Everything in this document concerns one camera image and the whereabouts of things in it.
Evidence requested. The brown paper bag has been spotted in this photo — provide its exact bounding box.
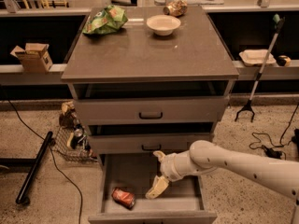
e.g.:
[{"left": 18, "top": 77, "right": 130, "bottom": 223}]
[{"left": 59, "top": 101, "right": 77, "bottom": 128}]

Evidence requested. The grabber reacher tool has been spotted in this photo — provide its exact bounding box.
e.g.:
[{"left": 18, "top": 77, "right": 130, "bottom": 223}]
[{"left": 235, "top": 14, "right": 285, "bottom": 121}]

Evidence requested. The white bowl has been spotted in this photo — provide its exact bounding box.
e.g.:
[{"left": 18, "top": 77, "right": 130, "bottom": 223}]
[{"left": 147, "top": 15, "right": 181, "bottom": 36}]

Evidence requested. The yellow black tape measure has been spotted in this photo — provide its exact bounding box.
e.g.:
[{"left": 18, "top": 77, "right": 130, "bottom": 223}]
[{"left": 277, "top": 55, "right": 292, "bottom": 67}]

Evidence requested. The wire basket with items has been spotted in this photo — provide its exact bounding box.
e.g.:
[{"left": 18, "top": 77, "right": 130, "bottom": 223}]
[{"left": 54, "top": 126, "right": 97, "bottom": 162}]

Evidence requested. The grey top drawer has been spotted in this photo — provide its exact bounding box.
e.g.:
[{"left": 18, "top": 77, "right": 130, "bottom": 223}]
[{"left": 75, "top": 80, "right": 228, "bottom": 125}]

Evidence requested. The grey drawer cabinet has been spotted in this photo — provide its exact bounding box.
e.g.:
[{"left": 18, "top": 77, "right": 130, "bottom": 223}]
[{"left": 61, "top": 5, "right": 240, "bottom": 224}]

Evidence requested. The small cardboard box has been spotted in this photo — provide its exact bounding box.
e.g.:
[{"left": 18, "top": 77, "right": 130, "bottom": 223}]
[{"left": 10, "top": 43, "right": 52, "bottom": 73}]

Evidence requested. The crushed brown can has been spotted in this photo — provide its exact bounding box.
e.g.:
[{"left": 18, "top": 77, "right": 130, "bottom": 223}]
[{"left": 163, "top": 0, "right": 188, "bottom": 17}]

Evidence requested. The black table leg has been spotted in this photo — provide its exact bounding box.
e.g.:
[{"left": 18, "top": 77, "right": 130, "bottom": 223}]
[{"left": 0, "top": 132, "right": 53, "bottom": 205}]

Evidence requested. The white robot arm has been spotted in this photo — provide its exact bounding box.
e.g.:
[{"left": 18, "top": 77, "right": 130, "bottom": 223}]
[{"left": 146, "top": 140, "right": 299, "bottom": 224}]

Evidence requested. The grey middle drawer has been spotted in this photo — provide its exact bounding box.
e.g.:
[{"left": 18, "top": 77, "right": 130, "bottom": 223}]
[{"left": 89, "top": 122, "right": 214, "bottom": 154}]

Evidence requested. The grey bottom drawer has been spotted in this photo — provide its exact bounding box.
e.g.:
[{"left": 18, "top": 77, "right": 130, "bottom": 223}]
[{"left": 89, "top": 153, "right": 217, "bottom": 224}]

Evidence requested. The black floor cable left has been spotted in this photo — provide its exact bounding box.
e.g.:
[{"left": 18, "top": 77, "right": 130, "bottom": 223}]
[{"left": 0, "top": 86, "right": 84, "bottom": 224}]

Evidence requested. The green chip bag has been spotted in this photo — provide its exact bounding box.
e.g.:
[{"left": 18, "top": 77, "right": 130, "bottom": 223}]
[{"left": 83, "top": 5, "right": 128, "bottom": 35}]

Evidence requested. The red coke can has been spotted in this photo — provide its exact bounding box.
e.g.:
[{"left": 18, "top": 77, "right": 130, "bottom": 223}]
[{"left": 111, "top": 187, "right": 135, "bottom": 209}]

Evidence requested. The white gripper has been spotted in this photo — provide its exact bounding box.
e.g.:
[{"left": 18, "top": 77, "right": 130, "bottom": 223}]
[{"left": 146, "top": 150, "right": 184, "bottom": 200}]

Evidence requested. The white takeout tray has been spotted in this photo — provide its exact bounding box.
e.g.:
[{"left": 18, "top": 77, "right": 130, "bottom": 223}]
[{"left": 239, "top": 49, "right": 267, "bottom": 66}]

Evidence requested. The grey drawer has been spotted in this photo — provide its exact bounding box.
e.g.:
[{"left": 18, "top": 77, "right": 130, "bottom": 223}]
[
  {"left": 89, "top": 122, "right": 214, "bottom": 154},
  {"left": 89, "top": 153, "right": 217, "bottom": 224},
  {"left": 75, "top": 80, "right": 228, "bottom": 125}
]

